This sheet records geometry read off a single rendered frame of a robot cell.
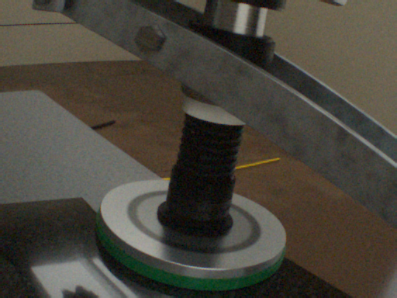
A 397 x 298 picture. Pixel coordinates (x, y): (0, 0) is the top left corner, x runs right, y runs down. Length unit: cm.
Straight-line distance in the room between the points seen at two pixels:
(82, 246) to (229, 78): 23
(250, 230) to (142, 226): 12
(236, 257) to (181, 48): 21
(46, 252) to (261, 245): 23
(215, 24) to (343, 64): 550
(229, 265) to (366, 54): 536
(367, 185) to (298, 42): 599
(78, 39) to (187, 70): 554
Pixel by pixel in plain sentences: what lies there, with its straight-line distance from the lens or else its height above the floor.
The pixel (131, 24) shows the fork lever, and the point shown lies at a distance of 52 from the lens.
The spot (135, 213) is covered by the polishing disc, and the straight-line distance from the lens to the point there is 58.
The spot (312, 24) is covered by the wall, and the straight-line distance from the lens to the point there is 630.
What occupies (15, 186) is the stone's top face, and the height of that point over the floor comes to 87.
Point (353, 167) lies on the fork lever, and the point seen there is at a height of 102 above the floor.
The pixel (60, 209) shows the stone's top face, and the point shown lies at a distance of 62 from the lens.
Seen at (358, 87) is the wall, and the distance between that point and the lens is 586.
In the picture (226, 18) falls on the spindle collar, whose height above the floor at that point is 112.
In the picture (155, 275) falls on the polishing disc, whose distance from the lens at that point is 51.
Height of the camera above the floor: 115
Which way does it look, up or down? 19 degrees down
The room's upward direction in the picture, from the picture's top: 11 degrees clockwise
